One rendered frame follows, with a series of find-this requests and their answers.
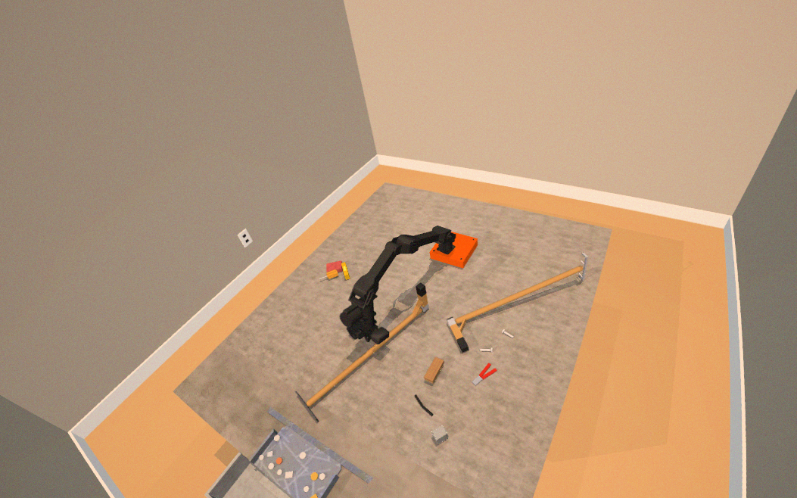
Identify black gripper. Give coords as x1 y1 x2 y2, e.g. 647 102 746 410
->
360 312 389 344

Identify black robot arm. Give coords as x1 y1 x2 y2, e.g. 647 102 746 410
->
340 226 456 340

